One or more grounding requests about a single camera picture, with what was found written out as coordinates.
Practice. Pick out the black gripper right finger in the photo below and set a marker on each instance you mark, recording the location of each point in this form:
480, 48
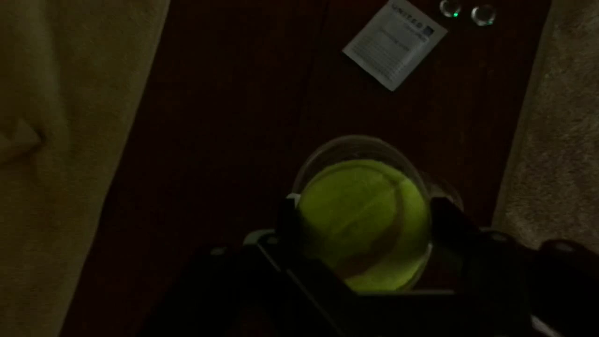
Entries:
452, 240

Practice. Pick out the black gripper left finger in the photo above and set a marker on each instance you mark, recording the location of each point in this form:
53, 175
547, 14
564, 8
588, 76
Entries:
291, 235

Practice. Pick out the yellow-green tennis ball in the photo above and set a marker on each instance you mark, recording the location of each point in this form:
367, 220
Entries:
369, 224

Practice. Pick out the clear plastic cup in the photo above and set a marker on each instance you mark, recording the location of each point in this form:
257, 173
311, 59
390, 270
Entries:
362, 147

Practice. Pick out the tan cloth right side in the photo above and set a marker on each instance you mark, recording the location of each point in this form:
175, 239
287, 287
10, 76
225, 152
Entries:
551, 182

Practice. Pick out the tan cloth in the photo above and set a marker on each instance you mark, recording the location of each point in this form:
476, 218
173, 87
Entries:
72, 79
551, 182

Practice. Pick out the tan cloth left side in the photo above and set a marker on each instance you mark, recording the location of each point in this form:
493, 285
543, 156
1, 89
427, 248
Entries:
72, 79

